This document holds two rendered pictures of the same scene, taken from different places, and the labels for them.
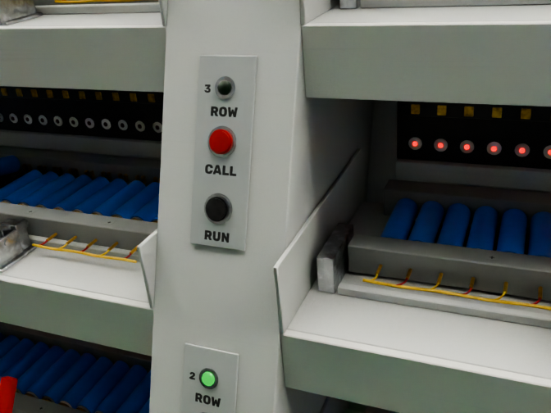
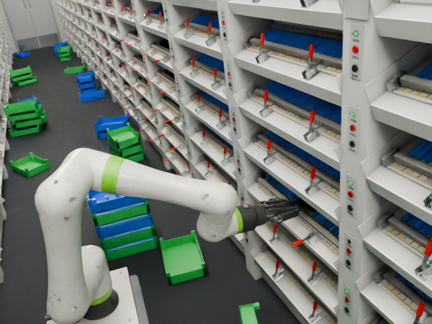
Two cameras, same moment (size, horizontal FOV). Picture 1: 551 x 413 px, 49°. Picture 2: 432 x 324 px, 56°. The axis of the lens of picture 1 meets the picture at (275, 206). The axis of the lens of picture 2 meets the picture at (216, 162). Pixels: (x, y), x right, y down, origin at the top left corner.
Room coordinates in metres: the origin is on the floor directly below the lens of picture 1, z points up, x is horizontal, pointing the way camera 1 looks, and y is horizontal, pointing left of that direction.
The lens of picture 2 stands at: (-0.48, -0.40, 1.44)
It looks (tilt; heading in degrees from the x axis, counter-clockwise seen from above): 27 degrees down; 47
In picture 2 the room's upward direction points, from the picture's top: 8 degrees counter-clockwise
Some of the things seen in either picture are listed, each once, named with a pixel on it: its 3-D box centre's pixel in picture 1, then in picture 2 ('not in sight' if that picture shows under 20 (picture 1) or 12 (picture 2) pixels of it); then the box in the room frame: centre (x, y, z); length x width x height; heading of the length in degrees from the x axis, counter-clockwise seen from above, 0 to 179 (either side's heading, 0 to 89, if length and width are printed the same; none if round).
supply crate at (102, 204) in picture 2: not in sight; (117, 191); (0.44, 1.41, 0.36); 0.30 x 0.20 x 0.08; 150
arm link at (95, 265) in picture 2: not in sight; (89, 276); (-0.07, 0.79, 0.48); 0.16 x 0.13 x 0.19; 37
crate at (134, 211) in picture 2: not in sight; (120, 204); (0.44, 1.41, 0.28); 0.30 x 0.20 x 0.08; 150
